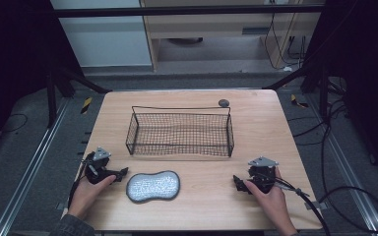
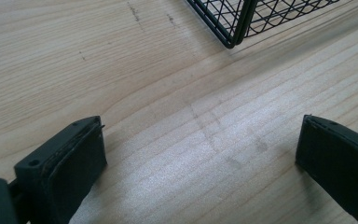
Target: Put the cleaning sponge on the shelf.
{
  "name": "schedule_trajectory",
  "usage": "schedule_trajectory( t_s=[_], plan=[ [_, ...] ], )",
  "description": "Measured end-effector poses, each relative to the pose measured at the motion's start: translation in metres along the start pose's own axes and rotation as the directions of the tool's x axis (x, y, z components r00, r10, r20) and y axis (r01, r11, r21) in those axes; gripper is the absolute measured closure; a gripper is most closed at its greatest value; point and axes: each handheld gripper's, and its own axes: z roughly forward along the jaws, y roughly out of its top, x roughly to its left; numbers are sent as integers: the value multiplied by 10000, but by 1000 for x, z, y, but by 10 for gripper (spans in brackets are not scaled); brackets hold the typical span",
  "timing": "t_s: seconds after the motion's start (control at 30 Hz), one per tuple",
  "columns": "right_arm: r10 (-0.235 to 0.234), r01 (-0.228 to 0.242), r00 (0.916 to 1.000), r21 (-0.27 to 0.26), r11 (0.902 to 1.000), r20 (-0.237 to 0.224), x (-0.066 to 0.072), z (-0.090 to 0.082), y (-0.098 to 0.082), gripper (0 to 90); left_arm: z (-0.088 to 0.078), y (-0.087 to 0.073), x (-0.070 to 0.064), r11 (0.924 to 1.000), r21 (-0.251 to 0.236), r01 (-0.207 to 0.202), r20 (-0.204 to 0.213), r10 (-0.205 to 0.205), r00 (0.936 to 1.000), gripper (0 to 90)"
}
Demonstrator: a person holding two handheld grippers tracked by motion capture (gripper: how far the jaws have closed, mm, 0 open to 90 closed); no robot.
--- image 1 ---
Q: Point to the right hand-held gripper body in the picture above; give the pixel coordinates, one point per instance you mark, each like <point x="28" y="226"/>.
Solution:
<point x="262" y="175"/>

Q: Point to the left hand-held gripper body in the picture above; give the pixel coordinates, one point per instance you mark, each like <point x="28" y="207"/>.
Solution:
<point x="97" y="170"/>

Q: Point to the person's left hand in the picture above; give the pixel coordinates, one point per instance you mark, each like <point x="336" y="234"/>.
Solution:
<point x="87" y="195"/>

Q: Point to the person's right hand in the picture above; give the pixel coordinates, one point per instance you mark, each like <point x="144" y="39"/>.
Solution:
<point x="272" y="205"/>

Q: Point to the silver scouring sponge pad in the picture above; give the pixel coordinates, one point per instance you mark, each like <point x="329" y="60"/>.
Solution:
<point x="152" y="186"/>

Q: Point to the yellow black striped tape marker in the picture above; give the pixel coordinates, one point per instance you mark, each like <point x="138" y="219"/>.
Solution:
<point x="86" y="105"/>
<point x="298" y="102"/>

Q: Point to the dark round disc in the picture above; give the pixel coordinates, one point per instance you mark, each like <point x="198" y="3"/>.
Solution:
<point x="223" y="103"/>

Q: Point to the white cabinet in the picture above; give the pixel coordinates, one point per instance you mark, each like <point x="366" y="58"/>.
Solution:
<point x="105" y="39"/>

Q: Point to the aluminium floor rail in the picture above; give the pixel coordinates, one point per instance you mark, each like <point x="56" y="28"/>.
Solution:
<point x="347" y="170"/>
<point x="29" y="170"/>

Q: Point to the black metal frame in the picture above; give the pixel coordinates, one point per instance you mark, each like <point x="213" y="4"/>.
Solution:
<point x="177" y="11"/>

